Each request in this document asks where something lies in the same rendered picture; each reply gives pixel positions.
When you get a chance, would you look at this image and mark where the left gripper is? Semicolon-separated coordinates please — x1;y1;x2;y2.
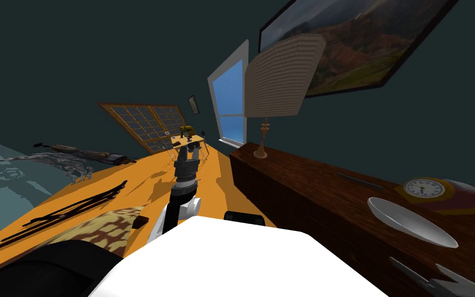
173;145;201;180

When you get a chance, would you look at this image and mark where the small yellow table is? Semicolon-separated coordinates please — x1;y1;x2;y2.
167;125;210;163

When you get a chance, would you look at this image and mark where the wooden lattice glass door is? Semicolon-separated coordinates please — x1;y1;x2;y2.
98;103;189;155

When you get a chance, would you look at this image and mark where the white framed window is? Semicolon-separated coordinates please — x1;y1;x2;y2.
207;39;250;149

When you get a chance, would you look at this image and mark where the table lamp with beige shade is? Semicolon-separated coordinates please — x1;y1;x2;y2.
243;34;328;160

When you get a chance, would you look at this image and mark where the dark brown wooden sideboard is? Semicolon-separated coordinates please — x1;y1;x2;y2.
229;142;475;297

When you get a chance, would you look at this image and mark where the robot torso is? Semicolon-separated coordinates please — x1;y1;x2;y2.
88;210;391;297

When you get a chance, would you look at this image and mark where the grey mottled shape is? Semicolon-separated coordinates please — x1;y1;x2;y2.
0;142;137;184

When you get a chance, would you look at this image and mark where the grey knife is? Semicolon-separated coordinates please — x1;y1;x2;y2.
336;172;384;190

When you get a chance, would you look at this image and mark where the black framed landscape painting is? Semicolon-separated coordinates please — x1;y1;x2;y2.
258;0;459;99

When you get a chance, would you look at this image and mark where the white round clock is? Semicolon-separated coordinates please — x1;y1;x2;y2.
403;177;446;199

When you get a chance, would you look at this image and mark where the yellow and red flat object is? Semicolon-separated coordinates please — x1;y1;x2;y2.
394;178;475;216

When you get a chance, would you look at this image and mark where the grey fork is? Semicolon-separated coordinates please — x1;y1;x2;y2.
387;255;475;297

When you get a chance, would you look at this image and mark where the black thin stick frame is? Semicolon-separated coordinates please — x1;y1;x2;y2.
0;180;128;257

